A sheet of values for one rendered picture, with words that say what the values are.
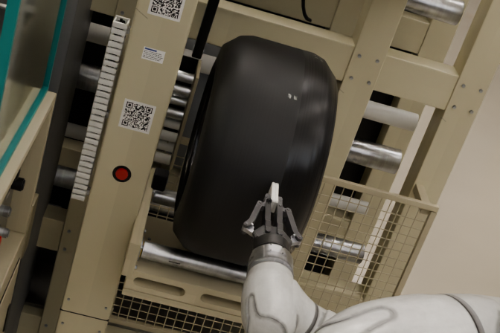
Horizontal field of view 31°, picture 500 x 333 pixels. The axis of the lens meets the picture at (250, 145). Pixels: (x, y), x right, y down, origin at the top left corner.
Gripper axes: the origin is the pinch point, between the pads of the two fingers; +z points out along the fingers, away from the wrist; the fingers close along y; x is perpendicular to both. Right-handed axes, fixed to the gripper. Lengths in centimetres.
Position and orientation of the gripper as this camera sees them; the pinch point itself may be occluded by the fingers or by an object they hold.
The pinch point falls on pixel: (273, 197)
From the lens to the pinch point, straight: 193.6
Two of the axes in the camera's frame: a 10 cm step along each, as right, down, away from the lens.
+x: -2.8, 7.9, 5.4
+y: -9.6, -2.6, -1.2
